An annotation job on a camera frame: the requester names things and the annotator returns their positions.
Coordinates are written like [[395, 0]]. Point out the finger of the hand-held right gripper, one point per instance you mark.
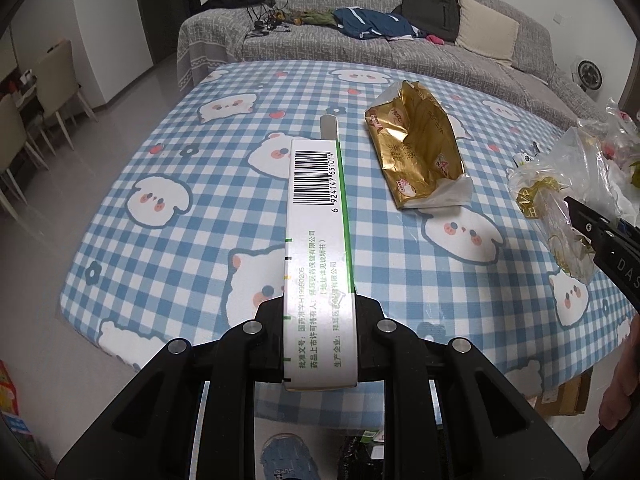
[[585, 220], [631, 225]]

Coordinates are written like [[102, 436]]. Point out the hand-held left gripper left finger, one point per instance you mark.
[[270, 327]]

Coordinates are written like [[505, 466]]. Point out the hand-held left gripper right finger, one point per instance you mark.
[[370, 330]]

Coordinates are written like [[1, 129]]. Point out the clear bag with gold ribbon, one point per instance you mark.
[[560, 210]]

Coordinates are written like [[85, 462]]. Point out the white medicine box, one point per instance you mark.
[[315, 240]]

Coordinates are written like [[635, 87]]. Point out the trash bin with black bag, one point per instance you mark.
[[357, 457]]

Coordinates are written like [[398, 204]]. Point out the person's right forearm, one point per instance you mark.
[[615, 455]]

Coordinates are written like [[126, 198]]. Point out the person's right hand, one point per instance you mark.
[[622, 380]]

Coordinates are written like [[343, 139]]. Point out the crumpled clear plastic bag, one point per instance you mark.
[[625, 145]]

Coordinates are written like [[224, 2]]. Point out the small white green item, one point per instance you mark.
[[525, 157]]

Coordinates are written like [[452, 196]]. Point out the blue checkered printed tablecloth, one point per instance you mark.
[[175, 260]]

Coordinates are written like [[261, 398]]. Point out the brown cardboard box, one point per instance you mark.
[[565, 392]]

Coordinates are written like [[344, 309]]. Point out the white round fan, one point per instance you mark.
[[587, 75]]

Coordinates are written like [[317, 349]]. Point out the gold foil bag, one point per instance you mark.
[[415, 135]]

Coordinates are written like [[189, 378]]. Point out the beige cushion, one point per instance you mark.
[[487, 30]]

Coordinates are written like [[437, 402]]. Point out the pink small item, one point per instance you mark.
[[434, 39]]

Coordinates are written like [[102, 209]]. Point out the black backpack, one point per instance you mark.
[[430, 5]]

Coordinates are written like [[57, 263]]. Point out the colourful printed box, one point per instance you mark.
[[12, 405]]

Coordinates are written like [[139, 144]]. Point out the grey patterned sofa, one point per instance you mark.
[[325, 45]]

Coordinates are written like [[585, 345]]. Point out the blue jacket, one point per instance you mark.
[[370, 22]]

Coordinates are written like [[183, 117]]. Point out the olive green cloth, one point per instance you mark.
[[315, 17]]

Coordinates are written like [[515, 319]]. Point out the beige dining chair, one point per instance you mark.
[[62, 80], [17, 135]]

